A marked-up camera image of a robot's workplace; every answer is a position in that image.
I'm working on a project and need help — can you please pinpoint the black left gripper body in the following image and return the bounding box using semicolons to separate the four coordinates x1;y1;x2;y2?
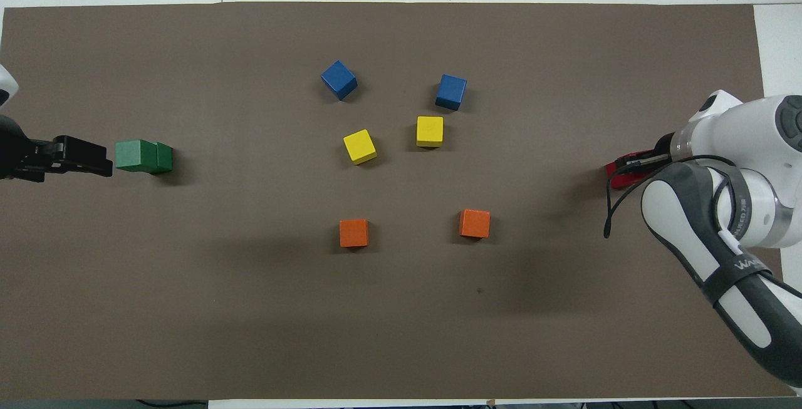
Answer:
0;116;63;182

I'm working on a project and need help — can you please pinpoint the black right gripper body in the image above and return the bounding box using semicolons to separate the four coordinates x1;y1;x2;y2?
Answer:
655;133;677;167

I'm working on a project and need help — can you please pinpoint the red wooden block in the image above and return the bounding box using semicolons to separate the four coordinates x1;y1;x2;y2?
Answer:
605;160;628;190
617;149;657;185

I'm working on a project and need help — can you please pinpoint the green wooden block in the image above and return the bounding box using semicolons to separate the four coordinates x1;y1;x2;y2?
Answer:
154;142;174;175
115;140;159;173

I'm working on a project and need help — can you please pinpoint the orange wooden block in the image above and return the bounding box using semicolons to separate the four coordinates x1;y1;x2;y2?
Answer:
339;219;370;249
459;209;491;240

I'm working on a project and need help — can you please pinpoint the blue wooden block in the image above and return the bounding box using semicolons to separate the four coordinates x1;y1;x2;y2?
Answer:
321;60;358;101
435;74;468;111

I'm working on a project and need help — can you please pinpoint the yellow wooden block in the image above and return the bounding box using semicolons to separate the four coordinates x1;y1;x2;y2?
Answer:
343;129;378;166
416;116;444;148

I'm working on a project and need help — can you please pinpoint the brown table mat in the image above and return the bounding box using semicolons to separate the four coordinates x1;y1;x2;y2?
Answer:
0;2;796;400

